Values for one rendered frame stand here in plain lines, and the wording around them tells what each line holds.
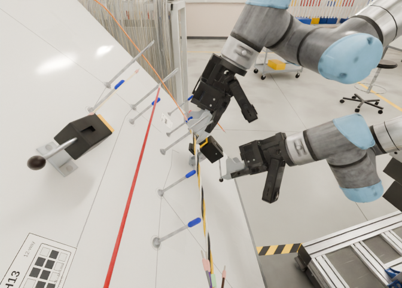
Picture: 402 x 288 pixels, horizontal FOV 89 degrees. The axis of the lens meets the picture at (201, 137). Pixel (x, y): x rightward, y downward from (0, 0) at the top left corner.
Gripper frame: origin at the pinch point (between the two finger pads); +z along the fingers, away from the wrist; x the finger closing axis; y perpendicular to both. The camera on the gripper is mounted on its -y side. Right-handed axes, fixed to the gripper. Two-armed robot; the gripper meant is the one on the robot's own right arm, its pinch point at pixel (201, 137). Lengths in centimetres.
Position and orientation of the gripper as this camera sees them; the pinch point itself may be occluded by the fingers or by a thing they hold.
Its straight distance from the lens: 54.5
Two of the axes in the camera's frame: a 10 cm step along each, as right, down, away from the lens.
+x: -0.1, 4.7, -8.8
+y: -8.9, -4.1, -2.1
